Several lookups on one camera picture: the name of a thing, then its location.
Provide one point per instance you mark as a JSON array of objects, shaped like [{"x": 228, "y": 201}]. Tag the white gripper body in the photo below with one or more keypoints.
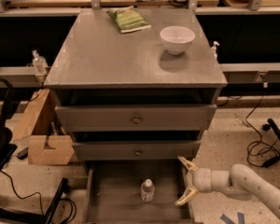
[{"x": 202, "y": 179}]

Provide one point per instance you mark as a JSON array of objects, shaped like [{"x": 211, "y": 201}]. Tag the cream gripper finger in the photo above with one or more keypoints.
[
  {"x": 187, "y": 196},
  {"x": 189, "y": 165}
]

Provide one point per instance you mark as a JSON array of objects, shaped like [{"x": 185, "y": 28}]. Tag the clear plastic water bottle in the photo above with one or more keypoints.
[{"x": 147, "y": 191}]

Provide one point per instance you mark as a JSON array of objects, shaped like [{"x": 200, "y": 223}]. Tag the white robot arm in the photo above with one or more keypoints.
[{"x": 239, "y": 183}]

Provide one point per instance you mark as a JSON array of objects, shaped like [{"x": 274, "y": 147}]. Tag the grey open bottom drawer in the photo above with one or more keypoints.
[{"x": 114, "y": 193}]

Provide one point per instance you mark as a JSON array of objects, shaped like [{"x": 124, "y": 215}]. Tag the grey middle drawer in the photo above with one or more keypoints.
[{"x": 135, "y": 150}]

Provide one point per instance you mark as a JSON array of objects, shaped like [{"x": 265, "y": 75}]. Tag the grey drawer cabinet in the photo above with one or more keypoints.
[{"x": 99, "y": 65}]

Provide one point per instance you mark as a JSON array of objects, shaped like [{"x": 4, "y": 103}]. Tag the grey top drawer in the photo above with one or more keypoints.
[{"x": 116, "y": 118}]

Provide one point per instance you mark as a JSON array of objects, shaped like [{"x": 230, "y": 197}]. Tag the small white pump bottle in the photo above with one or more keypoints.
[{"x": 214, "y": 48}]

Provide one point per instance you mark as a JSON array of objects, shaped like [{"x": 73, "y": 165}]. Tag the clear sanitizer bottle left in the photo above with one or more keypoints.
[{"x": 39, "y": 63}]

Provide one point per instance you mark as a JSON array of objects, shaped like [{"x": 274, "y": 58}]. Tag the black stand leg right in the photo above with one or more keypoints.
[{"x": 275, "y": 128}]

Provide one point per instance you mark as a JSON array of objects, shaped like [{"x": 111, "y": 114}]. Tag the white ceramic bowl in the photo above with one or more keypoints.
[{"x": 176, "y": 39}]

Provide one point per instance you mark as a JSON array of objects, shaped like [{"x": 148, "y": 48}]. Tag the light wooden crate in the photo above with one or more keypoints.
[{"x": 44, "y": 148}]

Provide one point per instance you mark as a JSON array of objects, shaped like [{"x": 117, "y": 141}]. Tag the green snack bag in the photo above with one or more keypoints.
[{"x": 128, "y": 19}]

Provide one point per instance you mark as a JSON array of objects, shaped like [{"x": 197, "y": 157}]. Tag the black chair frame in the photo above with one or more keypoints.
[{"x": 6, "y": 151}]

